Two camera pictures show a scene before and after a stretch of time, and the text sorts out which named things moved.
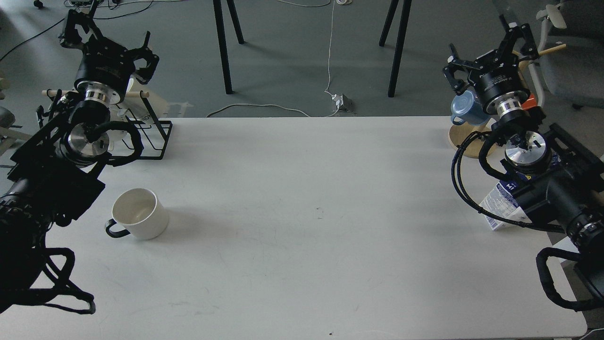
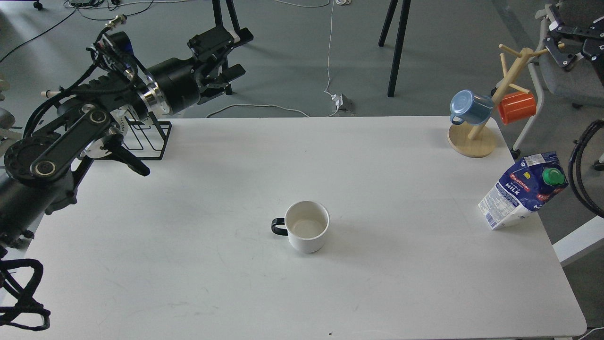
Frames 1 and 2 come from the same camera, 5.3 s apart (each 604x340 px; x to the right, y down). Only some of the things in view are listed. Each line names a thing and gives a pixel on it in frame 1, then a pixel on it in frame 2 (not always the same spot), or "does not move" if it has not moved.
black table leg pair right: (392, 8) does not move
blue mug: (466, 108) does not move
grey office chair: (570, 67) does not move
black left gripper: (105, 69) -> (179, 80)
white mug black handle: (138, 211) -> (282, 231)
